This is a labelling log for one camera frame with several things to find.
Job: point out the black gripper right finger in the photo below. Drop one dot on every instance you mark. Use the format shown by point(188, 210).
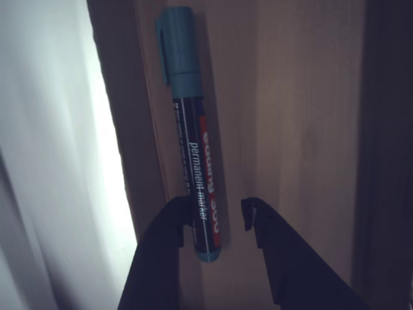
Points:
point(297, 268)

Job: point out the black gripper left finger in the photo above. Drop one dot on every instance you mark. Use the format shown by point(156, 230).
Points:
point(155, 264)

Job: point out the shallow cardboard box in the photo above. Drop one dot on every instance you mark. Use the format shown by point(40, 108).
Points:
point(290, 113)

